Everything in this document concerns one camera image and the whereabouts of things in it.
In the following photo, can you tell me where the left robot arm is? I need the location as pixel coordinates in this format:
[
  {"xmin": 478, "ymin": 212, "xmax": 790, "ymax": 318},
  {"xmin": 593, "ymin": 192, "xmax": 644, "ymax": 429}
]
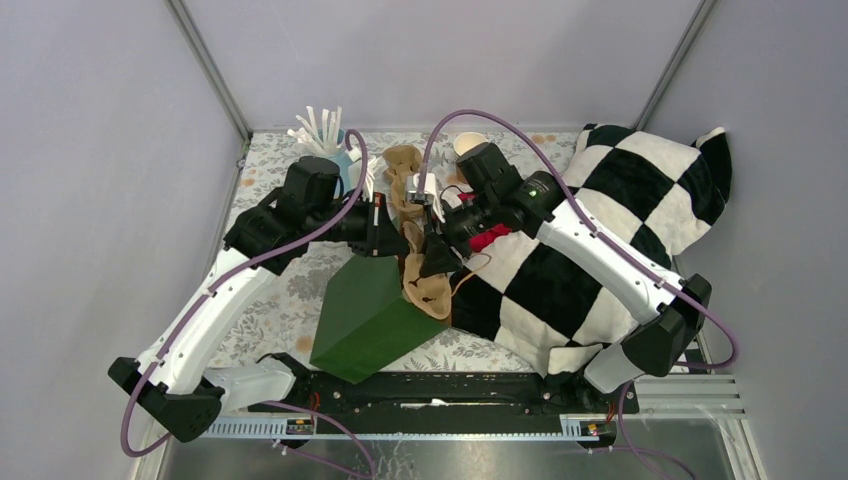
[{"xmin": 108, "ymin": 156, "xmax": 407, "ymax": 457}]

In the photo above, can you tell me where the floral table mat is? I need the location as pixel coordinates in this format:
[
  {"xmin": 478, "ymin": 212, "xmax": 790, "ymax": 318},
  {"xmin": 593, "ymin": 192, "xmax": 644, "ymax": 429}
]
[{"xmin": 218, "ymin": 129, "xmax": 690, "ymax": 375}]

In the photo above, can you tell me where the stack of brown paper cups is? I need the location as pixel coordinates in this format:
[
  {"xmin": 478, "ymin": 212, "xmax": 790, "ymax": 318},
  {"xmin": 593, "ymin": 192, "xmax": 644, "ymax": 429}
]
[{"xmin": 453, "ymin": 132, "xmax": 489, "ymax": 162}]

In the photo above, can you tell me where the light blue straw cup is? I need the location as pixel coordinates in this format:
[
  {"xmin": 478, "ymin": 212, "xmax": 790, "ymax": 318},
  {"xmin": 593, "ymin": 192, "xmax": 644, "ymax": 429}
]
[{"xmin": 321, "ymin": 130, "xmax": 357, "ymax": 192}]

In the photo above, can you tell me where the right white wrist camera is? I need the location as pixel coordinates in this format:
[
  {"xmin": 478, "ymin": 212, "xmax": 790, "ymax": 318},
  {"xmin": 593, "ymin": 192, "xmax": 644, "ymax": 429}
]
[{"xmin": 404, "ymin": 173, "xmax": 445, "ymax": 223}]

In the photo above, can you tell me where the green brown paper bag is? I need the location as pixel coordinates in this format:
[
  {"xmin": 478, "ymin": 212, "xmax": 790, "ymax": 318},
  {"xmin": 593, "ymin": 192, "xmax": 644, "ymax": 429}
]
[{"xmin": 309, "ymin": 256, "xmax": 446, "ymax": 384}]

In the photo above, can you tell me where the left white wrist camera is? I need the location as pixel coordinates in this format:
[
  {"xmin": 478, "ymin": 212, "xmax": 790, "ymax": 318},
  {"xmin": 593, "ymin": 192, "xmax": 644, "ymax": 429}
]
[{"xmin": 347, "ymin": 147, "xmax": 385, "ymax": 201}]

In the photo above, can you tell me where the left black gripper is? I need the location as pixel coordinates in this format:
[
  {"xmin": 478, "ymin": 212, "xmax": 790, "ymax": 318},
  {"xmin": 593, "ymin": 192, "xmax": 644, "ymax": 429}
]
[{"xmin": 307, "ymin": 189, "xmax": 412, "ymax": 256}]

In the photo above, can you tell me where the black white checkered blanket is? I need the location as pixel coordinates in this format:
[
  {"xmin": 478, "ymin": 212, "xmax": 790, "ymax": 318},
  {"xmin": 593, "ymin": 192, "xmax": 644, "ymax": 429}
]
[{"xmin": 451, "ymin": 124, "xmax": 732, "ymax": 392}]

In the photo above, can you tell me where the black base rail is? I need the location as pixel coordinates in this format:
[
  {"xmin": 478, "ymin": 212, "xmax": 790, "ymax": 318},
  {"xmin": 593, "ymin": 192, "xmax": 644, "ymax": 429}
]
[{"xmin": 284, "ymin": 371, "xmax": 640, "ymax": 436}]

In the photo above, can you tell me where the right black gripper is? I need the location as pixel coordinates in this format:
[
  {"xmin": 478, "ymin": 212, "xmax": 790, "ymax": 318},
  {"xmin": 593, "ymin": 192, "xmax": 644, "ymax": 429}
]
[{"xmin": 419, "ymin": 189, "xmax": 500, "ymax": 279}]

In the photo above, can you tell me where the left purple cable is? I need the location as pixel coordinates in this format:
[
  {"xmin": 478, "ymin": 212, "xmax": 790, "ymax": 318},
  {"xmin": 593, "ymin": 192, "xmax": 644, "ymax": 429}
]
[{"xmin": 119, "ymin": 128, "xmax": 380, "ymax": 480}]

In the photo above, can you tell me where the red cloth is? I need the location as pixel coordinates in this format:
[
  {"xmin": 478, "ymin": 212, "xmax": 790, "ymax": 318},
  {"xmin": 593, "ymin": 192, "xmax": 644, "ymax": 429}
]
[{"xmin": 456, "ymin": 215, "xmax": 512, "ymax": 253}]

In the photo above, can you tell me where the brown cardboard cup carrier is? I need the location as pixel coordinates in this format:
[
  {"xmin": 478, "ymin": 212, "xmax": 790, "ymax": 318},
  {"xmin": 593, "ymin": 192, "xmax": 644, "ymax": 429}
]
[{"xmin": 383, "ymin": 145, "xmax": 424, "ymax": 224}]

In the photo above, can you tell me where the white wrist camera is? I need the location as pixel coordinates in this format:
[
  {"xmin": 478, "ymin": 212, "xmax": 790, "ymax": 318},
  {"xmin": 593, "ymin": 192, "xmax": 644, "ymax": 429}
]
[
  {"xmin": 404, "ymin": 173, "xmax": 445, "ymax": 223},
  {"xmin": 347, "ymin": 147, "xmax": 385, "ymax": 201}
]

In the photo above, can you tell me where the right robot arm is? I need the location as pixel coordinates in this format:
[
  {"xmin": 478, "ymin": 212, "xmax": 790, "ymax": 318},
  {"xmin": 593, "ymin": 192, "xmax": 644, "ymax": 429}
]
[{"xmin": 404, "ymin": 143, "xmax": 711, "ymax": 412}]

